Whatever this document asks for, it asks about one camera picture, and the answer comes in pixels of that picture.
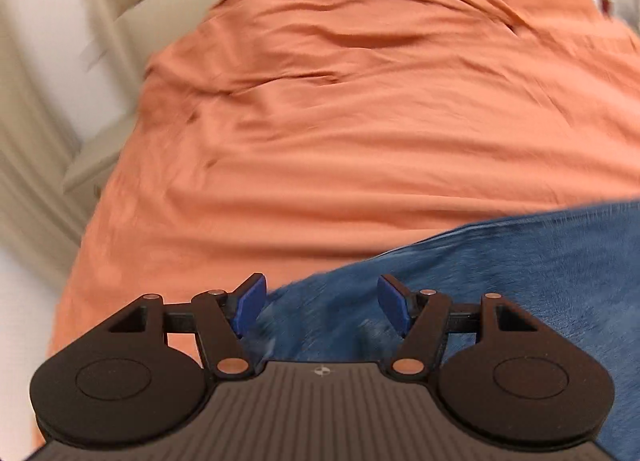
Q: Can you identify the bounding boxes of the orange bed cover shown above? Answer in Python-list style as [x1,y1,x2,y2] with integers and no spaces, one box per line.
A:
[30,0,640,448]

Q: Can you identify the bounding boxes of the blue denim pants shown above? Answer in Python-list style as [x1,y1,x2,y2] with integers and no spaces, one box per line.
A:
[248,198,640,461]

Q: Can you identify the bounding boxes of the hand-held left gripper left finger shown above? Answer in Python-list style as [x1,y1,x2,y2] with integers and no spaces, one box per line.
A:
[107,272,268,382]

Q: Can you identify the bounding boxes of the beige nightstand with drawers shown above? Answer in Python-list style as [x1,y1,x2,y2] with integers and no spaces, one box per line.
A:
[62,103,138,202]

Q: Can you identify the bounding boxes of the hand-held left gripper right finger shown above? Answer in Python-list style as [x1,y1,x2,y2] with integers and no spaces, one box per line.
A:
[377,274,536,382]

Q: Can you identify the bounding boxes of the cream curtain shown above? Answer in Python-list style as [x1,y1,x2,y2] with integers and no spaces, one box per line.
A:
[0,16,93,289]

